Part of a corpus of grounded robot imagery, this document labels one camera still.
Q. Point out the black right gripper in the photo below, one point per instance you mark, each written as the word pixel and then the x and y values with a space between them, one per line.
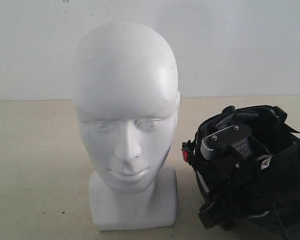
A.
pixel 240 182

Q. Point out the black helmet with tinted visor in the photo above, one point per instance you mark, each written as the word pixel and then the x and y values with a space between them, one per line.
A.
pixel 269 128

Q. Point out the white mannequin head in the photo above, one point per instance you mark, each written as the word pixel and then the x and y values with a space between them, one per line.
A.
pixel 127 103

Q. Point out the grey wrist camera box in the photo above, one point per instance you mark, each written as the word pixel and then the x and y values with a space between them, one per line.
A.
pixel 214 144

